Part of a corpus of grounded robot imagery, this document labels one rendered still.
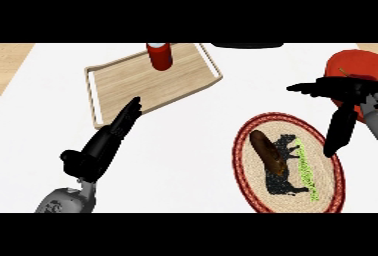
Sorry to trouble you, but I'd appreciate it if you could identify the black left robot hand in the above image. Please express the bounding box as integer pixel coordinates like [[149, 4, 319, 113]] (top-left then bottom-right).
[[59, 96, 145, 184]]

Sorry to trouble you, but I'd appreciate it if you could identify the pale wooden tray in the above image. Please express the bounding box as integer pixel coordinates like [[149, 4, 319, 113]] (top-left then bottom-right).
[[83, 42, 225, 131]]

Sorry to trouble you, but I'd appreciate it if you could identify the dark rounded object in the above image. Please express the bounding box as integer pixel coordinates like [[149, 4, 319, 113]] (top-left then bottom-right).
[[210, 42, 287, 50]]

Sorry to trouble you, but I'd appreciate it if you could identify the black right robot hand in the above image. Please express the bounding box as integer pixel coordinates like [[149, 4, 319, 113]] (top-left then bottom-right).
[[285, 75, 378, 159]]

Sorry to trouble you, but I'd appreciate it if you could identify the oval woven placemat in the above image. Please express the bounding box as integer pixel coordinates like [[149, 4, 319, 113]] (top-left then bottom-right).
[[231, 111, 347, 214]]

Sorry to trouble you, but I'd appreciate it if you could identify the red bowl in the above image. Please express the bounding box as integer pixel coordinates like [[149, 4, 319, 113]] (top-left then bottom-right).
[[322, 49, 378, 125]]

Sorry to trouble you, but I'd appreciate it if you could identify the red bottle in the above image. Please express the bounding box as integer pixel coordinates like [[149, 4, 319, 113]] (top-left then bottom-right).
[[145, 42, 176, 72]]

